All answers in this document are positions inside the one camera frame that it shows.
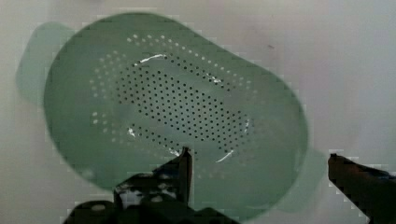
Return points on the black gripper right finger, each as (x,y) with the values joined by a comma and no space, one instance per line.
(371,190)

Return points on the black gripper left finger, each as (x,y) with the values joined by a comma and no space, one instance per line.
(170,180)

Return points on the green plastic strainer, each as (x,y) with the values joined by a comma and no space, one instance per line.
(129,92)

